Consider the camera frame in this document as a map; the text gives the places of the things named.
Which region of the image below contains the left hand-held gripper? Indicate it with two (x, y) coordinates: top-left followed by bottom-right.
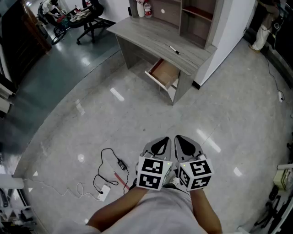
(136, 136), (173, 191)

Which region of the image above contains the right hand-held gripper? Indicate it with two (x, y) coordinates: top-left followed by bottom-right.
(174, 135), (215, 191)

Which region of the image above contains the wooden drawer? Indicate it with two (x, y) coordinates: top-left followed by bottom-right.
(144, 58), (181, 90)

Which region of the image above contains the person's left forearm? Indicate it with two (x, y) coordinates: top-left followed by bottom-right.
(87, 187), (148, 233)

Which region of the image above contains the person's right forearm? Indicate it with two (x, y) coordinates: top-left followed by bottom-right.
(189, 189), (223, 234)

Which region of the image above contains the grey wooden desk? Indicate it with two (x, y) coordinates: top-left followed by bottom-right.
(106, 16), (217, 106)

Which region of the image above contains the black office chair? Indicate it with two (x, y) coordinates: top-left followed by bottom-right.
(68, 0), (118, 45)

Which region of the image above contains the red stick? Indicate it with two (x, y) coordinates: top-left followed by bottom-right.
(113, 171), (130, 191)

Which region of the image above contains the person's white shirt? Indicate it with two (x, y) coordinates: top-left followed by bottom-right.
(52, 187), (208, 234)

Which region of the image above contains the white power strip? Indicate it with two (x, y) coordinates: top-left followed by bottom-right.
(97, 184), (112, 202)

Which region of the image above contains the pale yellow box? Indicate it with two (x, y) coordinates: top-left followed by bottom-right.
(273, 168), (293, 191)

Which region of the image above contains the black equipment pile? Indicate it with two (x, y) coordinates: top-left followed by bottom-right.
(253, 185), (293, 234)

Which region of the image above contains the grey wooden shelf hutch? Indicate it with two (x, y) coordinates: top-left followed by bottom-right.
(128, 0), (224, 50)

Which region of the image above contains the white vase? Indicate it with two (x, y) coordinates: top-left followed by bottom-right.
(136, 0), (146, 18)

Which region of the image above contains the white metal shelf rack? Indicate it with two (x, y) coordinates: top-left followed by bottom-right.
(0, 173), (38, 234)

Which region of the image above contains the beige cloth bundle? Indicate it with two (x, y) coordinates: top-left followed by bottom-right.
(68, 5), (94, 23)

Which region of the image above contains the dark wooden cabinet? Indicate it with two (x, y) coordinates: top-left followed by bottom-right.
(0, 0), (52, 89)

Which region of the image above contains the black power adapter with cable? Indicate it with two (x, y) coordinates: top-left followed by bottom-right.
(92, 148), (130, 195)

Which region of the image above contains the thin white cable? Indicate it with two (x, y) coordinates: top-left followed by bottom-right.
(22, 177), (102, 200)

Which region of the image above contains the black floor cable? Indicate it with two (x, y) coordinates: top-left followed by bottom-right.
(265, 54), (286, 101)

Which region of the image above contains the black hose loop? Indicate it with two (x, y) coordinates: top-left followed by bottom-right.
(50, 27), (67, 46)

